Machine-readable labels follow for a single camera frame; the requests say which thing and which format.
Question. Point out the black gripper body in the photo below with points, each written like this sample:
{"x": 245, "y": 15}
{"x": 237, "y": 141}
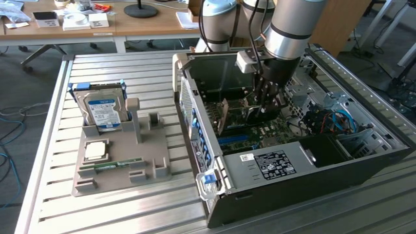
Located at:
{"x": 279, "y": 70}

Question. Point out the green graphics card black fan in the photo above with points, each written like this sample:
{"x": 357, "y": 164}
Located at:
{"x": 239, "y": 113}

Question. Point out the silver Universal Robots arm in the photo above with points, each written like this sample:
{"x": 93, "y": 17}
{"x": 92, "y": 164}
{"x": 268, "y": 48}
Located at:
{"x": 289, "y": 36}

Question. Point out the perforated metal disk bay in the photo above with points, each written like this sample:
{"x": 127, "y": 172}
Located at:
{"x": 301, "y": 95}

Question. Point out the green motherboard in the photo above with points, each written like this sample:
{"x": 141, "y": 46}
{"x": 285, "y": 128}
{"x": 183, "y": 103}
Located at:
{"x": 276, "y": 131}

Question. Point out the installed RAM stick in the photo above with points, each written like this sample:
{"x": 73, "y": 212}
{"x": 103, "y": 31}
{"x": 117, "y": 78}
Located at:
{"x": 235, "y": 127}

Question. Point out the blue expansion slot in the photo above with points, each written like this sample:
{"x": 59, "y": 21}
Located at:
{"x": 232, "y": 139}

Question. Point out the grey power supply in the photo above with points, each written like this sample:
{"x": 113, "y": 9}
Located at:
{"x": 240, "y": 170}

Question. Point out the slanted metal disk bay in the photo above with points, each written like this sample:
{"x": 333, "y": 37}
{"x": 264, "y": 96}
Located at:
{"x": 367, "y": 141}

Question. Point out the white paper stack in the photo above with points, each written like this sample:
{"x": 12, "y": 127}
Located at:
{"x": 185, "y": 23}

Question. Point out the brown cardboard box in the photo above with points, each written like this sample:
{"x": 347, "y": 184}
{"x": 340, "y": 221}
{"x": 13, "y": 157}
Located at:
{"x": 193, "y": 7}

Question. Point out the blue release latch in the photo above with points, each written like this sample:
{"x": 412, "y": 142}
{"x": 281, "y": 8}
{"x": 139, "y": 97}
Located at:
{"x": 208, "y": 179}

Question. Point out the black open PC case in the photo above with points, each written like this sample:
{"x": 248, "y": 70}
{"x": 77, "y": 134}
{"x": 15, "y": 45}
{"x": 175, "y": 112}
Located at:
{"x": 292, "y": 195}

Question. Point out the wooden desk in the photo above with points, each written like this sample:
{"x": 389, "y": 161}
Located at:
{"x": 32, "y": 33}
{"x": 152, "y": 26}

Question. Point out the grey parts rack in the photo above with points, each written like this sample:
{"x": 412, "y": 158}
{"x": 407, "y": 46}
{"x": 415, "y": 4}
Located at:
{"x": 123, "y": 151}

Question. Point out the black round lamp base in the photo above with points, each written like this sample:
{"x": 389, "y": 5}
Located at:
{"x": 141, "y": 12}

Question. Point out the hard disk blue carrier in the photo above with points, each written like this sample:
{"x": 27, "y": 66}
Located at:
{"x": 100, "y": 112}

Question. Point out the silver CPU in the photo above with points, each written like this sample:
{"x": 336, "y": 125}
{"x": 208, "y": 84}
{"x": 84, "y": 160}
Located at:
{"x": 95, "y": 151}

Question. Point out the green RAM stick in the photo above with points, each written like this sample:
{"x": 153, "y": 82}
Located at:
{"x": 104, "y": 167}

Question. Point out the plain white box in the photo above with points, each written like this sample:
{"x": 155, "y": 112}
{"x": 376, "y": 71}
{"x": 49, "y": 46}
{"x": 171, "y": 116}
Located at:
{"x": 97, "y": 22}

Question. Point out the white box with tape roll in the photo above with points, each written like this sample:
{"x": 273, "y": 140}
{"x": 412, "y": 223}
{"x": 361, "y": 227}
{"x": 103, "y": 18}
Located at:
{"x": 76, "y": 20}

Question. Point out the black and white box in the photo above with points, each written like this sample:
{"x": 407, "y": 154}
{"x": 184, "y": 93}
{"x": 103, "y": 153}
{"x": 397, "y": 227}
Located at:
{"x": 45, "y": 23}

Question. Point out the beige tape roll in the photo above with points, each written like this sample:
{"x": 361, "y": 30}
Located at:
{"x": 59, "y": 3}

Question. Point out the small white label card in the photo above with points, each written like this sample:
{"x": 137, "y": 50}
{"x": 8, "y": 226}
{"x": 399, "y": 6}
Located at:
{"x": 16, "y": 25}

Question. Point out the clear plastic bag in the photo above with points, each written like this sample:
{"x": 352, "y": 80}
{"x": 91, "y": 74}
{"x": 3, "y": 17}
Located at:
{"x": 12, "y": 13}

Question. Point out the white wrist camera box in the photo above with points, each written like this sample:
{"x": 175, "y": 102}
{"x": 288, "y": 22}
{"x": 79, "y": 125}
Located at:
{"x": 247, "y": 63}

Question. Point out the white table frame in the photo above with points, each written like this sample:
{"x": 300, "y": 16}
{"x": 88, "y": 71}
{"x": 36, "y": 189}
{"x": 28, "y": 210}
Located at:
{"x": 391, "y": 26}

